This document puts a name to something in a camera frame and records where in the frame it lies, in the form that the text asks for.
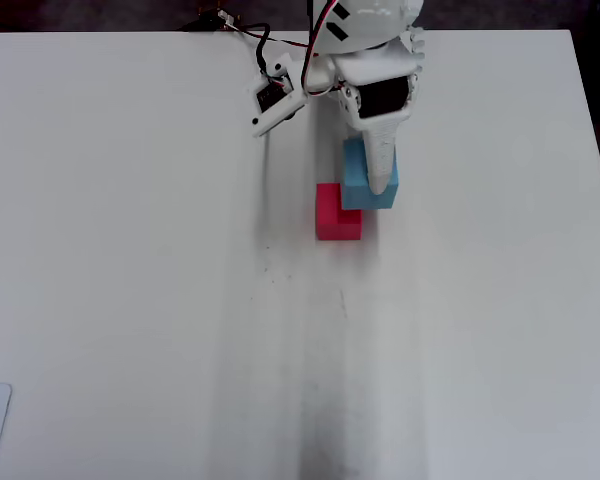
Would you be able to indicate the blue foam cube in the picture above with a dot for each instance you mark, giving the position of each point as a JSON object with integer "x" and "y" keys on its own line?
{"x": 355, "y": 170}

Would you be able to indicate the dark motor controller board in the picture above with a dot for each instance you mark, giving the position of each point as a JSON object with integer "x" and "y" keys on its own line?
{"x": 210, "y": 20}

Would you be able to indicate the red foam cube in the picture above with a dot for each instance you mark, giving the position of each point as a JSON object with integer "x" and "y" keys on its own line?
{"x": 327, "y": 215}

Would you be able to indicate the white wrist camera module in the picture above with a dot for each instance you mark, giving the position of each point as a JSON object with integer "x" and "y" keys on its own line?
{"x": 275, "y": 107}

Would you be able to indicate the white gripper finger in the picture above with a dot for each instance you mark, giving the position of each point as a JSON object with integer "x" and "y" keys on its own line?
{"x": 356, "y": 134}
{"x": 382, "y": 155}

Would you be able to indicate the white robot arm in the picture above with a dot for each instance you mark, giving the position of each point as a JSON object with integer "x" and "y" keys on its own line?
{"x": 375, "y": 25}

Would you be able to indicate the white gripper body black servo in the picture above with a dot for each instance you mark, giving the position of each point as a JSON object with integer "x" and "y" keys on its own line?
{"x": 383, "y": 101}

